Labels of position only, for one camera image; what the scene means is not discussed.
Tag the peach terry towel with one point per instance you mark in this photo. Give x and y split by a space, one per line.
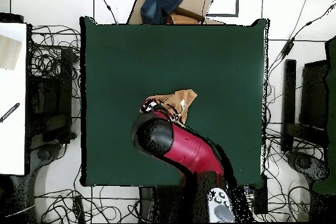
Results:
178 100

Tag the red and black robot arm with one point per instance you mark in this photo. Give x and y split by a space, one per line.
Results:
189 147

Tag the dark green table cloth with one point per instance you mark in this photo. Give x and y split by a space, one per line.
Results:
118 63

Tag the orange cloth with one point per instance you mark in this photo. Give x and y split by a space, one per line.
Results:
183 20

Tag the black equipment stand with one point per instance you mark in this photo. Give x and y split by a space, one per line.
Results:
65 63

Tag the blue jeans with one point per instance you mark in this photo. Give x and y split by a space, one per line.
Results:
157 3

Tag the office chair base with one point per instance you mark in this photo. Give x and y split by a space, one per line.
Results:
44 154
304 163

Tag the black power strip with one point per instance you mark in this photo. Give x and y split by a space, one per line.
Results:
79 208

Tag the black striped tool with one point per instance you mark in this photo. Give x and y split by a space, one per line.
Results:
10 111

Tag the white table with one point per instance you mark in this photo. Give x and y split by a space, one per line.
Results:
13 142

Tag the beige block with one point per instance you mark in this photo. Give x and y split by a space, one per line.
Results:
9 53

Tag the black panel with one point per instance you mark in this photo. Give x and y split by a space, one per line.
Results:
313 95

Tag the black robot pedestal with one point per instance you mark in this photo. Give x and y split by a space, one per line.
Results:
162 205

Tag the black upright post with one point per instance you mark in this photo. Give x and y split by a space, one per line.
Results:
288 90

